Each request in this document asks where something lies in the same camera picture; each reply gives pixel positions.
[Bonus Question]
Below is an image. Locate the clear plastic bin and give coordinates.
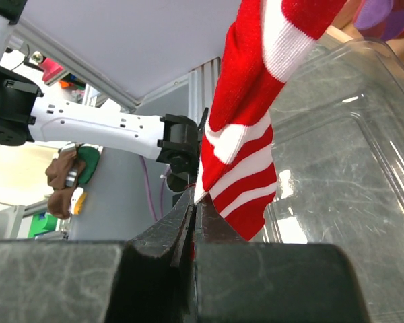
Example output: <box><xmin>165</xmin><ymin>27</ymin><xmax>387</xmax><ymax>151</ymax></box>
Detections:
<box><xmin>258</xmin><ymin>36</ymin><xmax>404</xmax><ymax>322</ymax></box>

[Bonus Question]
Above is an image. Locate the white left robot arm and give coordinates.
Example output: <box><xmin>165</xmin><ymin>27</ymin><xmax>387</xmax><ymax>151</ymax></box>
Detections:
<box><xmin>0</xmin><ymin>1</ymin><xmax>202</xmax><ymax>322</ymax></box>

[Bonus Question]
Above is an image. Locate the wooden drying rack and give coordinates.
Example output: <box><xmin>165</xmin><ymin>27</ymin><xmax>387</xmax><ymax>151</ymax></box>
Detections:
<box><xmin>328</xmin><ymin>1</ymin><xmax>404</xmax><ymax>64</ymax></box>

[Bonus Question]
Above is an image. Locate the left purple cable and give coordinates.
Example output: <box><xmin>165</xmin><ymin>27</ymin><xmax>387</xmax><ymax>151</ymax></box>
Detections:
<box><xmin>138</xmin><ymin>155</ymin><xmax>172</xmax><ymax>223</ymax></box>

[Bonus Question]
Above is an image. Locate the red white striped sock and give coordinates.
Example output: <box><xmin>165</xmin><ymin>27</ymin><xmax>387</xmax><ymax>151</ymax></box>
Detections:
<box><xmin>194</xmin><ymin>0</ymin><xmax>344</xmax><ymax>240</ymax></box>

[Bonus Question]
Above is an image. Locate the brown green plush toy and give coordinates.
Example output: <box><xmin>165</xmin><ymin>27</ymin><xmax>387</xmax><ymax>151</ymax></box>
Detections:
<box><xmin>45</xmin><ymin>142</ymin><xmax>103</xmax><ymax>220</ymax></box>

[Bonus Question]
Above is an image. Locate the purple sock with orange cuff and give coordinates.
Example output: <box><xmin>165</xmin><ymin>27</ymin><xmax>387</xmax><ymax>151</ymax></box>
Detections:
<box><xmin>352</xmin><ymin>0</ymin><xmax>404</xmax><ymax>41</ymax></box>

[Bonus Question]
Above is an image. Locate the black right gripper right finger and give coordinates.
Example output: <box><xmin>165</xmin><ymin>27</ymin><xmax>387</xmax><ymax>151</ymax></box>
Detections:
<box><xmin>195</xmin><ymin>199</ymin><xmax>370</xmax><ymax>322</ymax></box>

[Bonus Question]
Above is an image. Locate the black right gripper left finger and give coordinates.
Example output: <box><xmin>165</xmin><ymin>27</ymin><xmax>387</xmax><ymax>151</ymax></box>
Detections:
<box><xmin>0</xmin><ymin>190</ymin><xmax>193</xmax><ymax>322</ymax></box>

